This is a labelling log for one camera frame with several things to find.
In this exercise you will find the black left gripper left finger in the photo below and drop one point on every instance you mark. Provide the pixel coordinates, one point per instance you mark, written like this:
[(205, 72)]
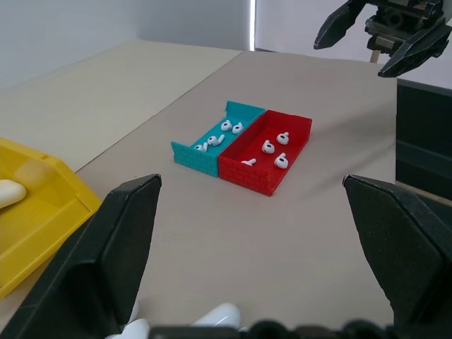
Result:
[(88, 268)]

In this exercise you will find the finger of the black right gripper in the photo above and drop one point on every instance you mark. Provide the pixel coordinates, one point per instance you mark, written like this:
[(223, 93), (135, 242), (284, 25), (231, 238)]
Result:
[(416, 53), (335, 26)]

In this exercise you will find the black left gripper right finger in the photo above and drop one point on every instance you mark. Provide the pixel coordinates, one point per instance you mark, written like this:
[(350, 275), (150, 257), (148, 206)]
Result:
[(409, 247)]

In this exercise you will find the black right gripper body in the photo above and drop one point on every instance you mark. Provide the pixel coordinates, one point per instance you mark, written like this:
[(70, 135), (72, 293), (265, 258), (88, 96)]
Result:
[(395, 24)]

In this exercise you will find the yellow tray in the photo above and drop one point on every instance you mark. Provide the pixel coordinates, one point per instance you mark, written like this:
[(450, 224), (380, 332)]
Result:
[(42, 219)]

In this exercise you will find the black box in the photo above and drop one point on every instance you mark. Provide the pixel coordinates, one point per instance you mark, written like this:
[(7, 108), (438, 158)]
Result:
[(423, 134)]

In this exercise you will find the white wireless earbud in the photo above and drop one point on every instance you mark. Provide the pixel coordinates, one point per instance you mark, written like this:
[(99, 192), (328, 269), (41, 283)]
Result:
[(237, 128), (248, 162), (200, 147), (281, 161), (268, 147), (226, 125), (214, 140), (282, 138)]

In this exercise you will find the teal brick-pattern tray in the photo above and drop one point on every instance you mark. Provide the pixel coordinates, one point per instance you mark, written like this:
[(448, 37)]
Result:
[(197, 162)]

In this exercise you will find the red brick-pattern tray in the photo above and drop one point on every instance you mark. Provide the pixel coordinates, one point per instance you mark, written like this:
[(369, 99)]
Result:
[(247, 174)]

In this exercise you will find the beige slim post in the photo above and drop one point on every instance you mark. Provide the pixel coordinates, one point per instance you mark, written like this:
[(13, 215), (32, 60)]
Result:
[(374, 56)]

